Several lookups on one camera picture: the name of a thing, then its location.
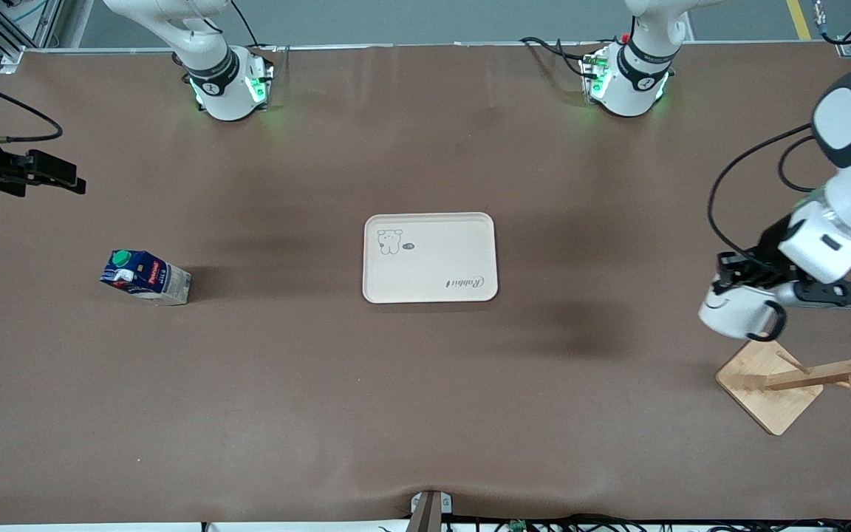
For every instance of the aluminium frame with black struts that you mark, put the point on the aluminium frame with black struts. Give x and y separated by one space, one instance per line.
12 59

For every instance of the wooden cup stand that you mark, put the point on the wooden cup stand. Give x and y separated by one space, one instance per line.
758 388

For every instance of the blue milk carton green cap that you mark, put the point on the blue milk carton green cap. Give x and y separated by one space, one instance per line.
146 277

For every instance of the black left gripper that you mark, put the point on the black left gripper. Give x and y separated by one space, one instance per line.
771 244

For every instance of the beige plastic tray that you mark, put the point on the beige plastic tray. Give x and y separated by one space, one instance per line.
433 266

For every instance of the grey metal table clamp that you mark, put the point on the grey metal table clamp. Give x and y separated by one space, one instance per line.
430 510

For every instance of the small green terminal connector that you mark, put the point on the small green terminal connector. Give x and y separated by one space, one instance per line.
518 525

